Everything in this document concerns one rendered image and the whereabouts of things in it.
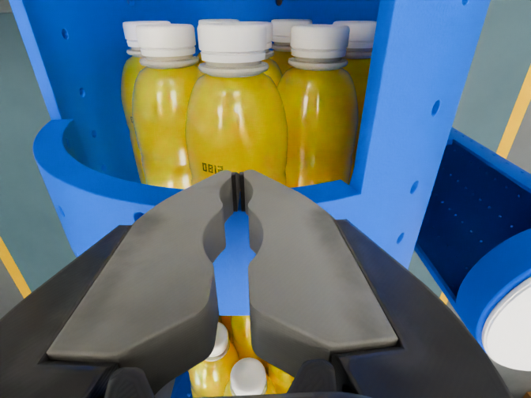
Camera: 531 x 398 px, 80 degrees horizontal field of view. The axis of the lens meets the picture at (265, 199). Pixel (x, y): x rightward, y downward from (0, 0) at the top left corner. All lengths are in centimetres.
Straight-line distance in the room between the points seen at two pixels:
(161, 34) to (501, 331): 62
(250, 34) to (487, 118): 160
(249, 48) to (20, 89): 150
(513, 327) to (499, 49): 122
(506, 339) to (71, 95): 68
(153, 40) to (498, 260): 56
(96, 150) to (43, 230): 166
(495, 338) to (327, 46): 55
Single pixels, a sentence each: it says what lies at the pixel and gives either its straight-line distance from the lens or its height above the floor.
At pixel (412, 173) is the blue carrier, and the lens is 17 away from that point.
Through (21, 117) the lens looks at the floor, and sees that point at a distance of 169.
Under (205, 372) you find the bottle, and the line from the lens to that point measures 44.
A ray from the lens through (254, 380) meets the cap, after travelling 39.
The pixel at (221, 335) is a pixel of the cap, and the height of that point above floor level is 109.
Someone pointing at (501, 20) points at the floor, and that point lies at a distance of 164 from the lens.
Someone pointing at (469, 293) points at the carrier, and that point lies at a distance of 65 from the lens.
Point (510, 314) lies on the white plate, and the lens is 63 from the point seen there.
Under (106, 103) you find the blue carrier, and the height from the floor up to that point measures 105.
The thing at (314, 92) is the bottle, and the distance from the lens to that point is 22.
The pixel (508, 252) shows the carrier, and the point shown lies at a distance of 63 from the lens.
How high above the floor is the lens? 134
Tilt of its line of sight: 59 degrees down
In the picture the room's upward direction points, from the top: 175 degrees clockwise
